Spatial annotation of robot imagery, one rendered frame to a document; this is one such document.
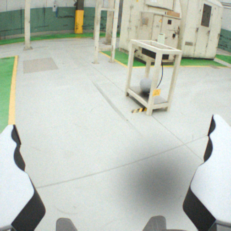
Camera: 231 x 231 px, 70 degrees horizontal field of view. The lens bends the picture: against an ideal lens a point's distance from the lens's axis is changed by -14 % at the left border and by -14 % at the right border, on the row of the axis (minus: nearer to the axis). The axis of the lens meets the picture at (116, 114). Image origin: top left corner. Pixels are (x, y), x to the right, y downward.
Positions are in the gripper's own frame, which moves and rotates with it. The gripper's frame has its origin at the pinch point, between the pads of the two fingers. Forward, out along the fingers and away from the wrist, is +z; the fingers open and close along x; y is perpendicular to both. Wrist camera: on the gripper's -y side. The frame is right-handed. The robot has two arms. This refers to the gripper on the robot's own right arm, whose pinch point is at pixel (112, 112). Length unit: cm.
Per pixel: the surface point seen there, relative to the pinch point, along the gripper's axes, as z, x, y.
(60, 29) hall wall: 944, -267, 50
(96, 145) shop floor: 123, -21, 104
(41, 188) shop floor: 68, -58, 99
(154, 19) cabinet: 412, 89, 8
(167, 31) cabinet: 431, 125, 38
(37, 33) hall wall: 889, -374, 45
